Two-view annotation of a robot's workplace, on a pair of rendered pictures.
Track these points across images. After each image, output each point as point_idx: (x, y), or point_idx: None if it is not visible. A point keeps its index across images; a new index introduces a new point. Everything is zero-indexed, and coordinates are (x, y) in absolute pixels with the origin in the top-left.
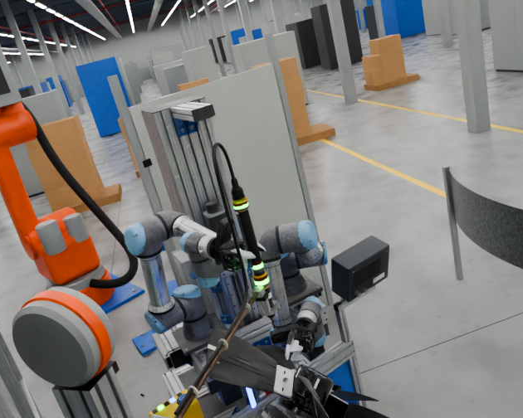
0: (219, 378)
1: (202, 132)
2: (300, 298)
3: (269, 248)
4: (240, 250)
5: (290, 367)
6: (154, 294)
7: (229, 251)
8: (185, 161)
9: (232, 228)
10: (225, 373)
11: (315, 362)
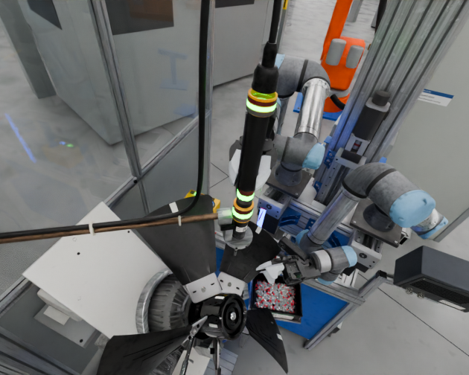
0: (144, 234)
1: (455, 1)
2: (370, 233)
3: (359, 180)
4: (239, 160)
5: (245, 278)
6: None
7: (234, 149)
8: (402, 29)
9: (200, 124)
10: (155, 236)
11: None
